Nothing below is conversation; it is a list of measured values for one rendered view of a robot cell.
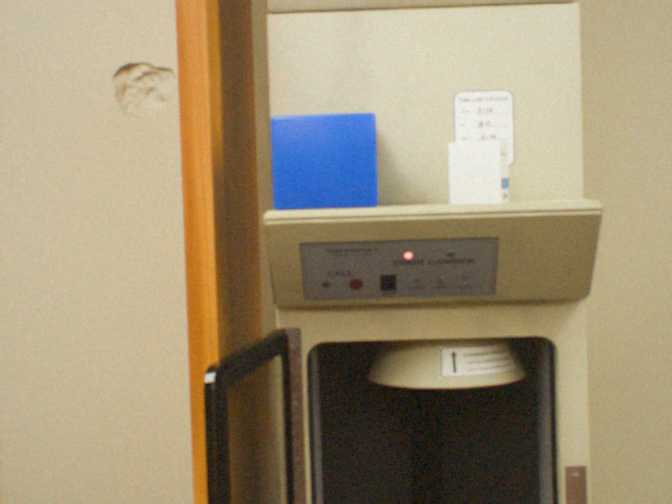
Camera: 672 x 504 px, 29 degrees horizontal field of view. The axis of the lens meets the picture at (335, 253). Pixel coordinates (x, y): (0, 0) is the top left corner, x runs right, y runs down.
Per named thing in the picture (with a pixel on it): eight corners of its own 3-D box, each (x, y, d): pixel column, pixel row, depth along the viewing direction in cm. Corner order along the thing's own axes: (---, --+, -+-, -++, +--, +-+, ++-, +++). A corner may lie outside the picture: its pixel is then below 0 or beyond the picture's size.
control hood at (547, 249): (273, 305, 135) (270, 208, 135) (587, 296, 134) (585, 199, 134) (264, 316, 124) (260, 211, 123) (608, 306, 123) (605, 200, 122)
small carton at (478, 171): (459, 203, 131) (457, 143, 131) (509, 202, 130) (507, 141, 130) (449, 204, 127) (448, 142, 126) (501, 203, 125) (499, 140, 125)
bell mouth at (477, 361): (367, 367, 154) (366, 320, 154) (517, 363, 154) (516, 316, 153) (366, 390, 137) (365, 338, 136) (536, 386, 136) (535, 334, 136)
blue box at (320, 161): (280, 208, 134) (277, 121, 133) (378, 205, 134) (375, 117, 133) (273, 210, 124) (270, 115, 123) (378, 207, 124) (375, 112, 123)
